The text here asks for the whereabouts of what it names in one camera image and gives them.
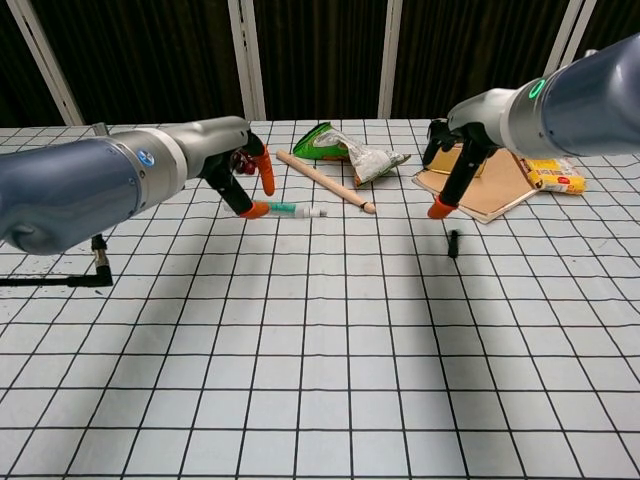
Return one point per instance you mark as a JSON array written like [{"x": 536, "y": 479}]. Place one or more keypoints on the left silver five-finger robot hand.
[{"x": 210, "y": 145}]

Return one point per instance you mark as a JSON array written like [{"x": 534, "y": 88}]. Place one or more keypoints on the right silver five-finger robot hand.
[{"x": 480, "y": 115}]

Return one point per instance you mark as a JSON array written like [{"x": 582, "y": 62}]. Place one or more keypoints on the green and white marker body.
[{"x": 290, "y": 210}]

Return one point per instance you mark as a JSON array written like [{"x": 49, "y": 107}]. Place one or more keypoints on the black marker cap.
[{"x": 454, "y": 245}]

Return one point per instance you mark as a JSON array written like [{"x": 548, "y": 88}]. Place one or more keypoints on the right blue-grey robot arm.
[{"x": 585, "y": 105}]

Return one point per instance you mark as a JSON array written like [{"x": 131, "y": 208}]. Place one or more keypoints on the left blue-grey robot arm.
[{"x": 75, "y": 190}]

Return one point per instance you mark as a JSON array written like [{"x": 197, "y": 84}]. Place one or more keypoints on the dark red grape bunch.
[{"x": 244, "y": 164}]

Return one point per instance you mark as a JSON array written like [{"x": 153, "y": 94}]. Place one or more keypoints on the black and gold meat can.
[{"x": 440, "y": 161}]

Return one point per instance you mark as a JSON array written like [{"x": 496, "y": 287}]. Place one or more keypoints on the yellow biscuit package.
[{"x": 560, "y": 177}]

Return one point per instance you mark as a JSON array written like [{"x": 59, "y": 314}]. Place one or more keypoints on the dark pleated curtain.
[{"x": 150, "y": 50}]

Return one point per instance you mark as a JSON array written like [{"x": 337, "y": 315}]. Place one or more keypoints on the green and white snack bag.
[{"x": 370, "y": 162}]

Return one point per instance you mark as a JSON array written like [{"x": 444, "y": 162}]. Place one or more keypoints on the light wooden stick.
[{"x": 325, "y": 181}]

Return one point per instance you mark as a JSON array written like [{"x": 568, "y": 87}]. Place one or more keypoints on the white black grid tablecloth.
[{"x": 320, "y": 360}]

